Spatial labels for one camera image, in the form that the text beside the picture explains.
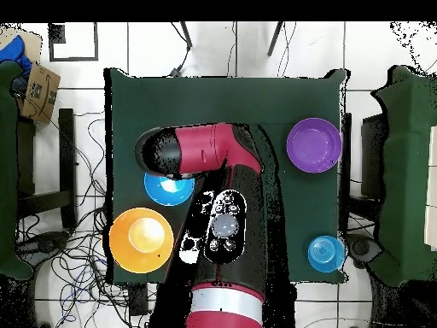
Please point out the dark green tablecloth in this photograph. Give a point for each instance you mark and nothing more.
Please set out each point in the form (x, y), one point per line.
(222, 99)

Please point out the yellow plastic bowl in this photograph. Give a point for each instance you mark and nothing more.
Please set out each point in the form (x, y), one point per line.
(141, 239)

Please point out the grey base with black knob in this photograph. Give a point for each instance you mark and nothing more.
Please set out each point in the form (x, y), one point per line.
(47, 244)

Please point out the black power strip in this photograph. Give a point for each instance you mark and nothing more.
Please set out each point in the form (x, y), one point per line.
(137, 299)

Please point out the small blue plastic bowl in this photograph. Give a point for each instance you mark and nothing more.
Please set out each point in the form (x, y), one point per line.
(326, 254)

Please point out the black bench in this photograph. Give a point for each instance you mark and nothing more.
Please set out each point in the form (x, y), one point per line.
(66, 164)

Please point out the green cloth on side table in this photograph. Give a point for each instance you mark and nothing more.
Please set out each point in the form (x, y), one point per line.
(6, 171)
(406, 136)

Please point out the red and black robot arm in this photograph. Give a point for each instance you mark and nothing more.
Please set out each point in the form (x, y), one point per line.
(205, 147)

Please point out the purple plastic bowl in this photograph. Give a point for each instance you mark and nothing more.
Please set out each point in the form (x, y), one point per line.
(314, 145)

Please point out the large blue plastic bowl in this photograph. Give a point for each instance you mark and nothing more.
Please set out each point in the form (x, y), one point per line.
(164, 193)

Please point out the blue cloth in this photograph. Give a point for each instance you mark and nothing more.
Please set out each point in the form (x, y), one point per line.
(15, 51)

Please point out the cardboard box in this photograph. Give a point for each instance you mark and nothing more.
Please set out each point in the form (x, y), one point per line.
(41, 92)

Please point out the black square frame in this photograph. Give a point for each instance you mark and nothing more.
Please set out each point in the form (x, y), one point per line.
(73, 59)

